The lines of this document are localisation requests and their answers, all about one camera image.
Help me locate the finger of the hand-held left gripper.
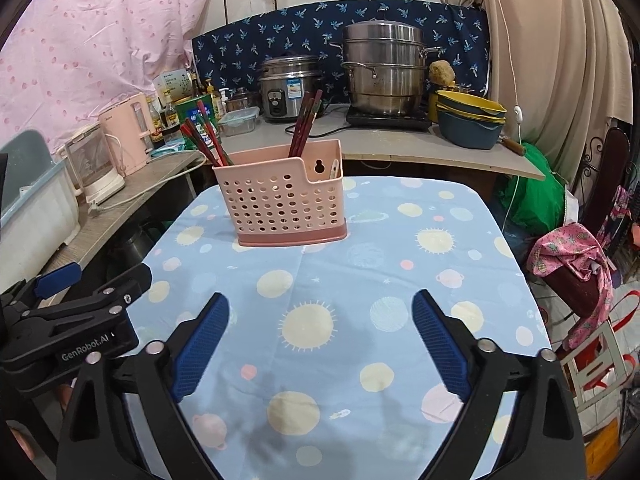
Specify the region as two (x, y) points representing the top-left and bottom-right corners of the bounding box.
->
(0, 261), (83, 307)
(20, 263), (153, 335)

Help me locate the steel stacked steamer pot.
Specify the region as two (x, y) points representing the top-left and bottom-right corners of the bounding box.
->
(341, 19), (444, 116)

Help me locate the pink dotted curtain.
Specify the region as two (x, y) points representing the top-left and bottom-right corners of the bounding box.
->
(0, 0), (227, 162)

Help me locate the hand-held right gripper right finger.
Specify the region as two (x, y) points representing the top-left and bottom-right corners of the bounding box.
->
(411, 289), (586, 480)

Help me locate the white power cable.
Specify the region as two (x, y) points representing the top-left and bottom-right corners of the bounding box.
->
(87, 157), (209, 219)

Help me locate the yellow pump dispenser bottle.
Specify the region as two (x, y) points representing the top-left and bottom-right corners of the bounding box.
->
(209, 78), (224, 119)

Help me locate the blue planet print tablecloth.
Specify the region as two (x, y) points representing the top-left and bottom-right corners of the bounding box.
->
(122, 174), (554, 480)

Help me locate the loofah sponge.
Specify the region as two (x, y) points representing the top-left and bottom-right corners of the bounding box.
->
(428, 59), (457, 89)

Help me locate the green plastic bag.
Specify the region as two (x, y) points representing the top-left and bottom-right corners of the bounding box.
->
(499, 142), (569, 237)

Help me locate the pink printed cloth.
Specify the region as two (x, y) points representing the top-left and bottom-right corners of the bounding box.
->
(527, 224), (617, 347)

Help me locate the grey counter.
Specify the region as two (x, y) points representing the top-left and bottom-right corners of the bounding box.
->
(249, 102), (547, 181)

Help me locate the yellow bowl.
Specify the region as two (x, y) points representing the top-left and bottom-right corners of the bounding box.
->
(435, 88), (507, 121)

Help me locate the pink perforated utensil basket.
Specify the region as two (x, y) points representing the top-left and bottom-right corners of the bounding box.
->
(212, 138), (349, 248)

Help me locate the green tin can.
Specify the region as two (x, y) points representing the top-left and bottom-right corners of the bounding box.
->
(174, 94), (217, 134)

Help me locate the white dish drainer box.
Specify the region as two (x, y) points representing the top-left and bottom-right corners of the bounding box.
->
(0, 129), (82, 272)

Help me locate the small steel lidded pot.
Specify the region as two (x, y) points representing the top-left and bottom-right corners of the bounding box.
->
(224, 87), (261, 114)

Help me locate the steel rice cooker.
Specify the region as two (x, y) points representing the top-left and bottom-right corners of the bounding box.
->
(258, 54), (324, 124)

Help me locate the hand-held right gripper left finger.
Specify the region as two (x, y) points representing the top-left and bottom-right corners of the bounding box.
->
(56, 292), (231, 480)

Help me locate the beige curtain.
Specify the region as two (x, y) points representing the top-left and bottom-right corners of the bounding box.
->
(434, 0), (632, 182)

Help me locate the black metal chair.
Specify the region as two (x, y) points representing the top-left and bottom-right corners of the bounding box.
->
(574, 127), (637, 242)

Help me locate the white stool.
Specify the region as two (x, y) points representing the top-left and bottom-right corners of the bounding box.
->
(559, 319), (637, 407)

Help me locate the dark red chopstick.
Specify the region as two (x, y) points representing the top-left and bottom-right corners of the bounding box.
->
(292, 98), (316, 158)
(295, 88), (325, 157)
(299, 101), (321, 157)
(287, 92), (311, 159)

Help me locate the clear food container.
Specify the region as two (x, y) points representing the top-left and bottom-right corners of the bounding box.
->
(218, 106), (261, 137)

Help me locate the pink electric kettle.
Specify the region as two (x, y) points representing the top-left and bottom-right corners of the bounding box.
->
(102, 92), (154, 177)

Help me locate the white blender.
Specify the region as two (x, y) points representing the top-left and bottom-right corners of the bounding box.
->
(57, 123), (126, 206)

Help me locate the black induction cooktop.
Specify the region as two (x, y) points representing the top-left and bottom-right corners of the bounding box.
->
(345, 104), (434, 134)

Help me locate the wooden side counter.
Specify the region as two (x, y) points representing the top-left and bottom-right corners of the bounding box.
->
(49, 149), (207, 312)

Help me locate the navy leaf print cloth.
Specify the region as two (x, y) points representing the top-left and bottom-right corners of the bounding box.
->
(191, 0), (492, 107)

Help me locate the dark soy sauce bottle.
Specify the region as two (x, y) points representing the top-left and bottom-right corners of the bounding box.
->
(162, 102), (181, 144)

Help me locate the green chopstick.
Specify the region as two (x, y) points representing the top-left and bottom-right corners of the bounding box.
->
(197, 114), (229, 166)
(187, 118), (226, 167)

